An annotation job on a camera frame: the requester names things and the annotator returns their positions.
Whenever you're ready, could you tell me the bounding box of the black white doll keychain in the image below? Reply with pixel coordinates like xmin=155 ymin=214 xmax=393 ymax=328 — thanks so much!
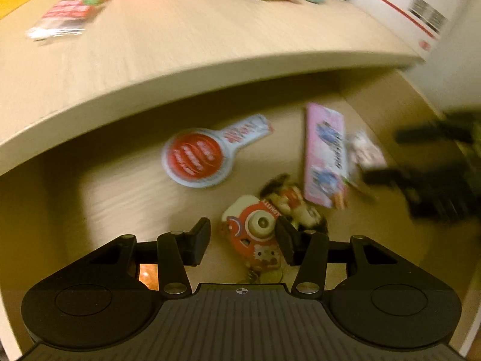
xmin=259 ymin=174 xmax=329 ymax=235

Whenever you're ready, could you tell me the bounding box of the pink card packet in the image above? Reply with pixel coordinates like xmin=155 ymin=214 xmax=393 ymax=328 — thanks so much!
xmin=304 ymin=103 xmax=348 ymax=209

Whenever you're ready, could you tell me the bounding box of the red toy camera keychain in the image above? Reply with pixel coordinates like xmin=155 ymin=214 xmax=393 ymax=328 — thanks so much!
xmin=220 ymin=195 xmax=283 ymax=284

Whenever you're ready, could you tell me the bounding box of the clear red snack wrapper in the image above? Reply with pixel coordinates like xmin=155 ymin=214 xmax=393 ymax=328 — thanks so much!
xmin=26 ymin=0 xmax=112 ymax=42

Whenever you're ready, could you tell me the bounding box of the red round paddle snack pack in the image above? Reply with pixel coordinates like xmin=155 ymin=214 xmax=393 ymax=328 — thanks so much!
xmin=161 ymin=114 xmax=273 ymax=188

